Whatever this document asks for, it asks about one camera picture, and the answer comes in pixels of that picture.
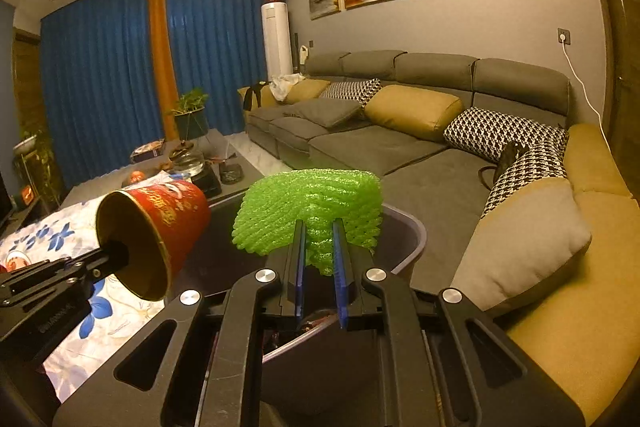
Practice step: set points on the glass teapot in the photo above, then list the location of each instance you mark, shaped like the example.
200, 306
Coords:
187, 163

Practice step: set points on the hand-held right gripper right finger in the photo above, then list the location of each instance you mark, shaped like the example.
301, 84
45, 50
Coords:
341, 267

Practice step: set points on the printed flat box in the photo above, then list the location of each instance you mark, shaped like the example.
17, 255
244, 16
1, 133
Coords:
147, 151

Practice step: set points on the trailing plant in white bowl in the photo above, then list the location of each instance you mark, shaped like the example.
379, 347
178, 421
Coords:
32, 157

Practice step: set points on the houndstooth pillow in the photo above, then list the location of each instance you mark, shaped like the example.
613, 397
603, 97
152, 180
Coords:
350, 89
495, 129
535, 172

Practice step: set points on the white handheld device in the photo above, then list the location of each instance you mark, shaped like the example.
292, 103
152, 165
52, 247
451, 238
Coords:
304, 57

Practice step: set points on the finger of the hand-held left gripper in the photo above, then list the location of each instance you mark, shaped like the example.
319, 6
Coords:
116, 257

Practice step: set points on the small orange round object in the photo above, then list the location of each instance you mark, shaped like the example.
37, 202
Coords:
135, 177

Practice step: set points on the small mustard pillow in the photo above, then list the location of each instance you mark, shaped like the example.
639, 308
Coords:
307, 91

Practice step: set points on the wooden door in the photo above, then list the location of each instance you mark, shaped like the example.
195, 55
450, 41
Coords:
27, 87

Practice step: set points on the grey coffee table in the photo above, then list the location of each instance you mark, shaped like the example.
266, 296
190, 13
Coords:
240, 152

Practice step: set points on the red instant noodle cup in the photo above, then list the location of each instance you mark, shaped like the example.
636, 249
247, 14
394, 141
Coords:
170, 207

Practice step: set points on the black garment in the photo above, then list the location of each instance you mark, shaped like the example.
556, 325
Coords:
252, 94

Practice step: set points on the plump grey pillow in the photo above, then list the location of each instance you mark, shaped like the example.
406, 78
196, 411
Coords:
525, 247

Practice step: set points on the wall socket with charger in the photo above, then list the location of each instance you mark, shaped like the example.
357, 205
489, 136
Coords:
564, 36

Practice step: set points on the orange curtain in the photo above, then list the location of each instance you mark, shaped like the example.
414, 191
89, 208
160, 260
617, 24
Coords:
162, 57

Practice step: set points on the white cloth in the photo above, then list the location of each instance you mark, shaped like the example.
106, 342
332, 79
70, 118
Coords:
286, 86

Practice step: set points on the potted plant on stand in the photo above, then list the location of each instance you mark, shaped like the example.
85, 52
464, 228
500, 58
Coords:
190, 104

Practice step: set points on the big mustard pillow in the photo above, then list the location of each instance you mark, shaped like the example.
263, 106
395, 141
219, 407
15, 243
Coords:
412, 112

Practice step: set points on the black tabletop stove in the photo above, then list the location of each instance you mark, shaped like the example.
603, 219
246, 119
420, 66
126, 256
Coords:
207, 185

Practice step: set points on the green foam net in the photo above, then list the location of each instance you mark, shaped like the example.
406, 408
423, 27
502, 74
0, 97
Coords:
300, 197

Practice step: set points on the dark ashtray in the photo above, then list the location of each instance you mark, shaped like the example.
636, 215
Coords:
231, 173

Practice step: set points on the floral white blanket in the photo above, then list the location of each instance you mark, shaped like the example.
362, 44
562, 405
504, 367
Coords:
50, 229

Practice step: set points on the large mustard sofa cushion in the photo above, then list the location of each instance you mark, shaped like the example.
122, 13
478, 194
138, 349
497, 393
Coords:
590, 332

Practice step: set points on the thin black pole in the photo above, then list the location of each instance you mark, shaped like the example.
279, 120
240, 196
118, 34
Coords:
298, 52

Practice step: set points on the grey sectional sofa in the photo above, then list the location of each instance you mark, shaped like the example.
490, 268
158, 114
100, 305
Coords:
380, 147

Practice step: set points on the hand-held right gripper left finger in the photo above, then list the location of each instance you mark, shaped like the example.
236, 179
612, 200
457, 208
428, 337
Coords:
299, 267

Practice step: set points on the blue curtain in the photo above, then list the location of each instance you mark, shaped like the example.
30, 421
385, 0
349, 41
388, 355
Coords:
100, 82
220, 47

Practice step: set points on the white standing air conditioner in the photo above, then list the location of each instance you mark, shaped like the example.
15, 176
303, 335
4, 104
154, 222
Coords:
276, 42

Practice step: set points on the flat grey pillow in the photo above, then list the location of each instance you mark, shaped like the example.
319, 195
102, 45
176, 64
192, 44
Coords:
325, 112

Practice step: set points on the grey plastic bin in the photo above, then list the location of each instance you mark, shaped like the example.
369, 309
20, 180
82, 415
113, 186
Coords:
400, 234

